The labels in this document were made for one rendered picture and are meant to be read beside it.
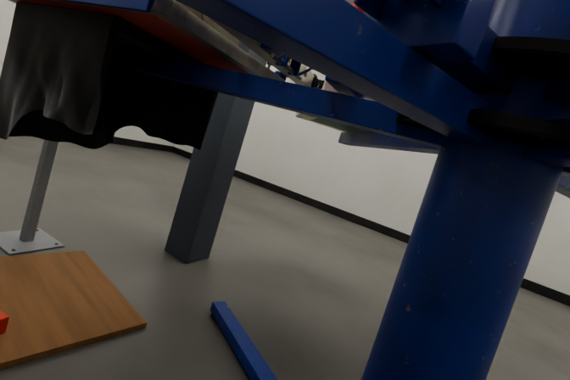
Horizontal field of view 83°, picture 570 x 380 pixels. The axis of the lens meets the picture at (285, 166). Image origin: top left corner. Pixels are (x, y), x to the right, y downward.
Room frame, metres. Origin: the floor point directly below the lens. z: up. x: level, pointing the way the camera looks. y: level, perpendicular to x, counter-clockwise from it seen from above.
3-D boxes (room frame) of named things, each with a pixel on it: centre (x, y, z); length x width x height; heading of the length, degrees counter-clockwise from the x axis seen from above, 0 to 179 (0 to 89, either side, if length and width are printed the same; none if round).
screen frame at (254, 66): (1.08, 0.57, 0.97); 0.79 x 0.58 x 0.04; 65
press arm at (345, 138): (1.25, -0.33, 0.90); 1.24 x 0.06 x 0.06; 5
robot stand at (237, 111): (1.81, 0.39, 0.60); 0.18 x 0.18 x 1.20; 62
